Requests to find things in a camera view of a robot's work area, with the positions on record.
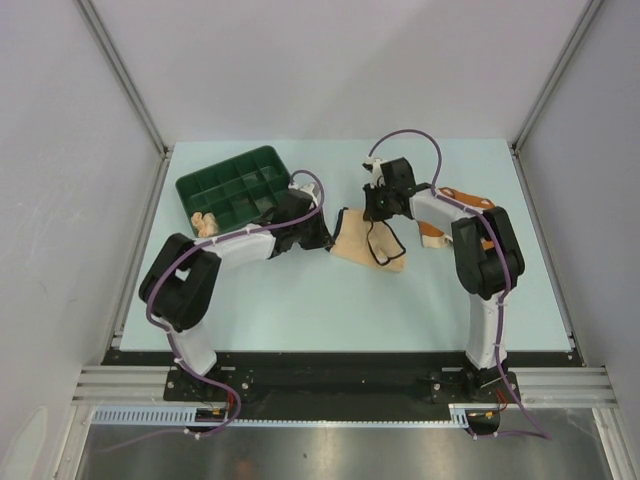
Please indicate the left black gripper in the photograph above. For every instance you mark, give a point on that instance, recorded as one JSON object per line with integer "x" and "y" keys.
{"x": 322, "y": 237}

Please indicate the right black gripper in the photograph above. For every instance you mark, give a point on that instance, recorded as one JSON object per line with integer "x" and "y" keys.
{"x": 372, "y": 213}

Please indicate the beige navy-trimmed underwear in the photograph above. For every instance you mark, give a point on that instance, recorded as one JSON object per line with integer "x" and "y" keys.
{"x": 371, "y": 244}

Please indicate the peach boxer underwear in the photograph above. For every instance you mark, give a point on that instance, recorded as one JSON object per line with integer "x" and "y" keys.
{"x": 205, "y": 224}

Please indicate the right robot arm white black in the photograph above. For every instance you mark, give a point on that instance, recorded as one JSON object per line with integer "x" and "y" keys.
{"x": 487, "y": 256}

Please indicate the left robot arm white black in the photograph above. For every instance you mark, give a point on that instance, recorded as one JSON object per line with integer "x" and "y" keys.
{"x": 178, "y": 287}

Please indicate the orange brown underwear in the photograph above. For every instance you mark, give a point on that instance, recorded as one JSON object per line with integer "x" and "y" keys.
{"x": 431, "y": 235}

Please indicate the green compartment tray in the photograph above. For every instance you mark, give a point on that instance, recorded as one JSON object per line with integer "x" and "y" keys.
{"x": 236, "y": 191}

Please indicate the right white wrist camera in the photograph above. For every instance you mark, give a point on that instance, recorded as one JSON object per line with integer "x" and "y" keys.
{"x": 374, "y": 167}

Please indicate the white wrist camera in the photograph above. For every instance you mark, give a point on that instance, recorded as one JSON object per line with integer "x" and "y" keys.
{"x": 374, "y": 167}
{"x": 311, "y": 190}

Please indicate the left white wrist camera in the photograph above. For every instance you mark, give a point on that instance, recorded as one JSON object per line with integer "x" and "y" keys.
{"x": 311, "y": 190}

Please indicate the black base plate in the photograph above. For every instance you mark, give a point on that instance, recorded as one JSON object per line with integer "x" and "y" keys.
{"x": 352, "y": 385}

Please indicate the white slotted cable duct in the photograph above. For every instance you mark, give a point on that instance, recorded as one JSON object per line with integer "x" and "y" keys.
{"x": 204, "y": 418}

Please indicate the right aluminium frame post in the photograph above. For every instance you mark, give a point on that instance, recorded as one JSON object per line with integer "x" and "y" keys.
{"x": 567, "y": 53}

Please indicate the aluminium frame post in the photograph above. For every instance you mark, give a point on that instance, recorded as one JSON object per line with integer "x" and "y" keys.
{"x": 113, "y": 58}
{"x": 567, "y": 53}

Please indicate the left aluminium frame post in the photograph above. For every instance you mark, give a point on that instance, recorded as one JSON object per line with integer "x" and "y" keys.
{"x": 113, "y": 58}

